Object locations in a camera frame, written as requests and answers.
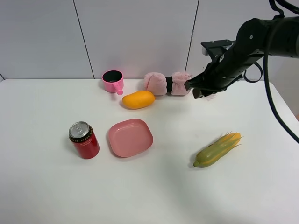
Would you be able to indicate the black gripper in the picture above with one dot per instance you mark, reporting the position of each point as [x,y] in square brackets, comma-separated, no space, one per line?
[223,70]

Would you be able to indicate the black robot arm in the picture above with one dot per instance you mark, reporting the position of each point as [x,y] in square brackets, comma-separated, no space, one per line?
[257,38]

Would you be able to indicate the pink rolled towel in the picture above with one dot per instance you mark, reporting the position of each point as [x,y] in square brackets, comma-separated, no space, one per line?
[159,84]

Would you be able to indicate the yellow mango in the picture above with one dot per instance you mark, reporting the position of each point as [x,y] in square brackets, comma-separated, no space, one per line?
[138,100]

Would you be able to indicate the toy corn cob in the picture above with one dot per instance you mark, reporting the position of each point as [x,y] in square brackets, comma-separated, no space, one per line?
[212,153]

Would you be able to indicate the pink toy pot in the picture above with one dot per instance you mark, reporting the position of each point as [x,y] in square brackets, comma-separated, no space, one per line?
[113,81]

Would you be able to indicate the pink square plate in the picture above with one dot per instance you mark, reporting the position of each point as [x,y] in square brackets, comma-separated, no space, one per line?
[130,137]

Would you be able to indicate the red soda can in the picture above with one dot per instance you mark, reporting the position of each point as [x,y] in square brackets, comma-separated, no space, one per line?
[81,134]

